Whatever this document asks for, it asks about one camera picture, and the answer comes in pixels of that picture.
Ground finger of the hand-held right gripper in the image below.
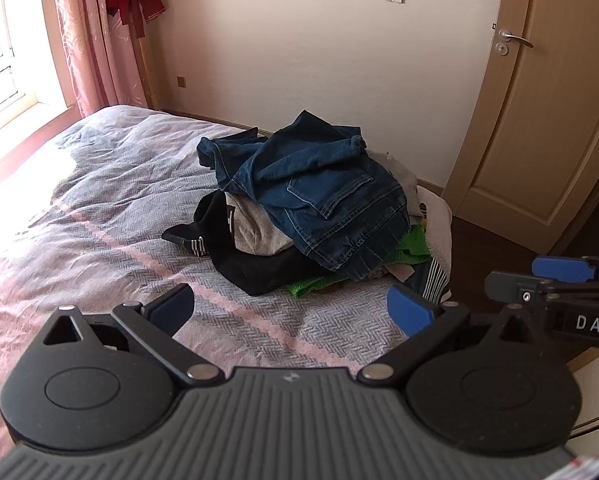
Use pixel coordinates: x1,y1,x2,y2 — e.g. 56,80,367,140
532,255,599,285
484,270,599,307

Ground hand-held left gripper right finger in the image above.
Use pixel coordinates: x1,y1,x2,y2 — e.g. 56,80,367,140
357,283,547,388

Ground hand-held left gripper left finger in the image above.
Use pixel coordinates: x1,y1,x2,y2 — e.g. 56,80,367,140
42,282,226,387

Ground blue denim jeans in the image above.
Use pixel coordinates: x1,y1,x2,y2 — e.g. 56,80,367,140
214,110,413,272

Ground dark striped garment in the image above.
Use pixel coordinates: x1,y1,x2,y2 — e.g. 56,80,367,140
409,257,453,307

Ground green knitted garment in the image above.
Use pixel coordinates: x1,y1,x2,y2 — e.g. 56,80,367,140
286,224,433,299

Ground pile of unfolded clothes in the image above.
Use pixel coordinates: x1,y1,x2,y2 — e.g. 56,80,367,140
162,192,330,297

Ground white garment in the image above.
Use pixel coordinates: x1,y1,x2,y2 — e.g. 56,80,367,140
415,185,453,281

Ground beige garment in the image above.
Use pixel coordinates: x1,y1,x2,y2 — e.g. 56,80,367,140
224,195,296,256

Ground light grey garment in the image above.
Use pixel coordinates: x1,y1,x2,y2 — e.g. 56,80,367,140
372,149,421,221

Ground bed with pink grey blanket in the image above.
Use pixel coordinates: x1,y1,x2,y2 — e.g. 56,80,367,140
0,105,455,441

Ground dark blue denim garment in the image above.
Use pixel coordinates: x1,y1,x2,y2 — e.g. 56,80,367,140
196,134,275,196

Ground beige wooden door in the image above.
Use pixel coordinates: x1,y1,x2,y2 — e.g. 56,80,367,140
442,0,599,257

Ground pink curtain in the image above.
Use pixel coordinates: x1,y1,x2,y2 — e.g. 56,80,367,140
50,0,150,119

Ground wooden wall trim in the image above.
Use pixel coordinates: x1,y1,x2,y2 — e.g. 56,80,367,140
138,35,160,111

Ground silver door handle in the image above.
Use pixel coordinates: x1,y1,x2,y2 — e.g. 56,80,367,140
498,29,534,49

